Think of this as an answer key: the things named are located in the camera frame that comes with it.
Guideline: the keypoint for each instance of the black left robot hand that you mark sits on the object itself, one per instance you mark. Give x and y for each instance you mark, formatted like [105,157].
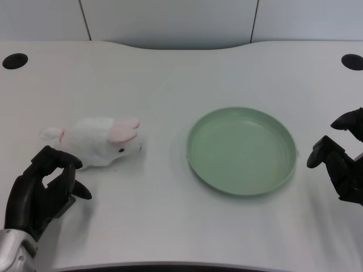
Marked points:
[27,195]

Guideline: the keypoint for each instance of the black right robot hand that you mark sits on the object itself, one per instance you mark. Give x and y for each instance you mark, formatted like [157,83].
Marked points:
[344,175]

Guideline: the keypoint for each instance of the white plush rabbit doll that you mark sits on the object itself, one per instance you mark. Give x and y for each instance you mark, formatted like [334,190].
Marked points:
[96,140]

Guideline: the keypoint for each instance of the green round plate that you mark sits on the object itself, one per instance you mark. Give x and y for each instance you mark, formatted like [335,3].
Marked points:
[241,151]

